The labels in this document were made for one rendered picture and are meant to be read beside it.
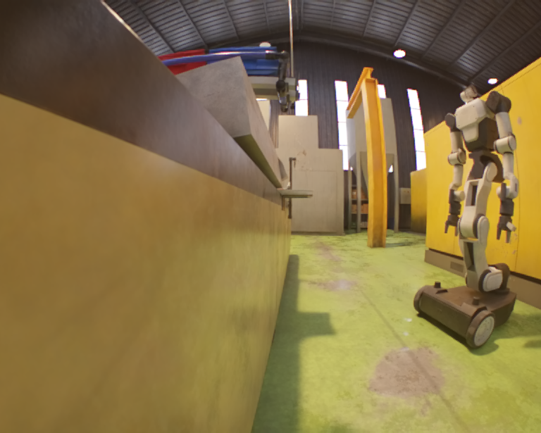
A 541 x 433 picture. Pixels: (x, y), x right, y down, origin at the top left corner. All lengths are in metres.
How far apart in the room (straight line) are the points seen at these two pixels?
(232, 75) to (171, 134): 0.37
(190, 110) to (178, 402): 0.25
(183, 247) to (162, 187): 0.06
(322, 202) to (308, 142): 2.51
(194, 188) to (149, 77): 0.11
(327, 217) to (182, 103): 6.83
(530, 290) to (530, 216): 0.57
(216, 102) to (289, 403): 0.93
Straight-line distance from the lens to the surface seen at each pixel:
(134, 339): 0.15
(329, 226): 6.99
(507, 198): 1.43
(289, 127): 8.69
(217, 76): 0.54
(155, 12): 11.51
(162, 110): 0.17
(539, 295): 2.22
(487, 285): 1.60
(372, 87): 5.66
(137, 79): 0.15
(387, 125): 9.47
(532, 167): 2.26
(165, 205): 0.17
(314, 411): 0.90
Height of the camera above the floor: 0.66
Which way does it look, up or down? 1 degrees down
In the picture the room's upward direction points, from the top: 1 degrees clockwise
